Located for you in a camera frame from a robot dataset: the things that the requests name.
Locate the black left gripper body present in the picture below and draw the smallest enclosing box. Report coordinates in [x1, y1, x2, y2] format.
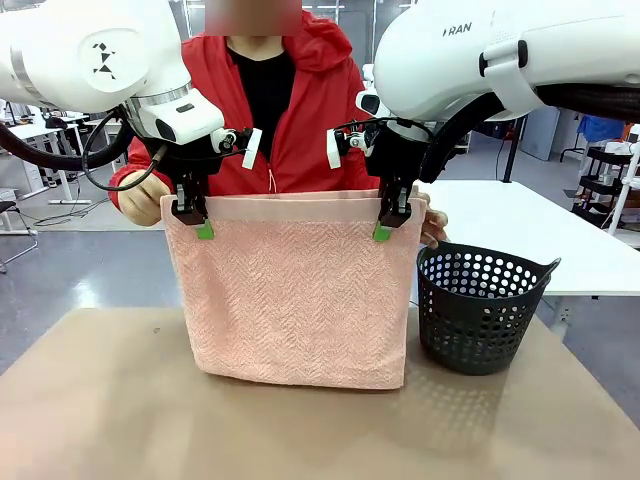
[159, 141, 225, 195]

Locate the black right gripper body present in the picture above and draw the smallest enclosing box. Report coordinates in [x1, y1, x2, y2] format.
[364, 121, 427, 190]

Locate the pink terry towel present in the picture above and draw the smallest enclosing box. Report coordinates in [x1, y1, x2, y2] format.
[159, 188, 433, 392]

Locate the black perforated plastic basket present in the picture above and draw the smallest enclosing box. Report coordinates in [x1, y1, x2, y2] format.
[415, 241, 563, 378]

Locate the person's right forearm red sleeve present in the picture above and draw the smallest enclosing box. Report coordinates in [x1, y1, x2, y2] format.
[108, 135, 167, 211]

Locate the person's left hand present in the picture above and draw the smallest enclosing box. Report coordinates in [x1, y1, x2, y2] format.
[416, 191, 450, 250]

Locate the person's right hand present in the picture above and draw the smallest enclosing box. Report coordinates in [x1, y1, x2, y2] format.
[118, 173, 174, 228]

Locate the white shoe rack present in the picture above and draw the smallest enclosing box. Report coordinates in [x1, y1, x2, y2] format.
[448, 128, 472, 154]

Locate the person in red jacket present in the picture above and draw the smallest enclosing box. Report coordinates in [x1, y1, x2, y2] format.
[108, 8, 382, 212]

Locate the black tripod stand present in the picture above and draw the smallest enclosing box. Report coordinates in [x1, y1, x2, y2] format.
[494, 118, 522, 184]

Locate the white side table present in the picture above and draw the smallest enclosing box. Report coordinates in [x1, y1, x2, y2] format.
[413, 178, 640, 332]

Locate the grey door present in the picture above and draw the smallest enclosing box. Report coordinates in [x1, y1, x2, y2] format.
[519, 106, 562, 162]

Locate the long white desk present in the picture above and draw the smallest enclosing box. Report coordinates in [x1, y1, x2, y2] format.
[0, 113, 94, 207]

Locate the black utility cart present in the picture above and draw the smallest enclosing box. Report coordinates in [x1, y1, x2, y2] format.
[571, 143, 640, 217]

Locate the blue hanging garment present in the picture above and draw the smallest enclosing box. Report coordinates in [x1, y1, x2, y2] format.
[576, 113, 627, 145]

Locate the thin black right gripper cable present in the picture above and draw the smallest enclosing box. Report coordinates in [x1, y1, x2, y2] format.
[333, 116, 432, 145]

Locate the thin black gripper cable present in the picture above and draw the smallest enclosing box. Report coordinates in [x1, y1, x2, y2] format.
[333, 116, 432, 145]
[80, 106, 169, 193]

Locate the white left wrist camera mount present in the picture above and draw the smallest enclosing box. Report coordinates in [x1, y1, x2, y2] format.
[209, 125, 264, 170]

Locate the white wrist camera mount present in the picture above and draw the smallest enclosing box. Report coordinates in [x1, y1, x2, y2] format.
[325, 119, 382, 171]
[209, 125, 264, 170]

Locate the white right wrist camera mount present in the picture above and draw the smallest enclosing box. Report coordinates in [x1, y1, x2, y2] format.
[325, 119, 382, 171]

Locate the thin black left gripper cable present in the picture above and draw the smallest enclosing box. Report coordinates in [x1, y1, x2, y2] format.
[80, 106, 169, 193]

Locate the black corrugated left cable sleeve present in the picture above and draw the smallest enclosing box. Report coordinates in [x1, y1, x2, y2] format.
[0, 121, 85, 173]

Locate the black corrugated cable sleeve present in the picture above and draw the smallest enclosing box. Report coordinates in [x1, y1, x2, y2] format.
[418, 83, 640, 184]
[0, 121, 85, 173]

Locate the black corrugated right cable sleeve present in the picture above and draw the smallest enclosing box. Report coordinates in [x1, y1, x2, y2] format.
[418, 83, 640, 184]

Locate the white cart frame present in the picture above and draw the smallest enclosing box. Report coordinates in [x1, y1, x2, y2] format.
[606, 124, 640, 237]

